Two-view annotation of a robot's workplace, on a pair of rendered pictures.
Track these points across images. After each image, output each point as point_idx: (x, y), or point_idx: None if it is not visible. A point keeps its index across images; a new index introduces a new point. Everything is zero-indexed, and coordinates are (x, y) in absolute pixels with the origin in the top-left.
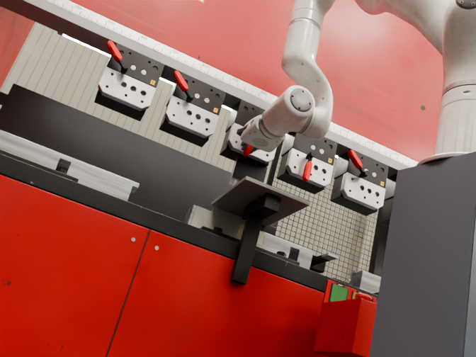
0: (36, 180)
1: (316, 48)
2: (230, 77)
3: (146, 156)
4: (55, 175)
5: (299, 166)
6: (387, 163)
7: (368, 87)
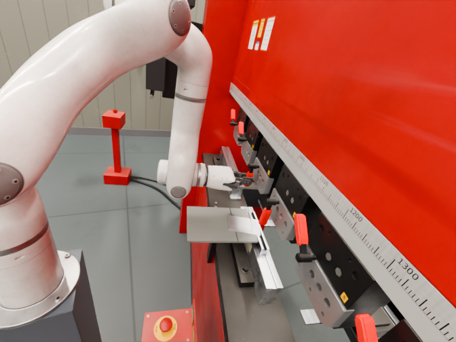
0: None
1: (178, 118)
2: (262, 117)
3: None
4: None
5: (272, 208)
6: (372, 273)
7: (406, 85)
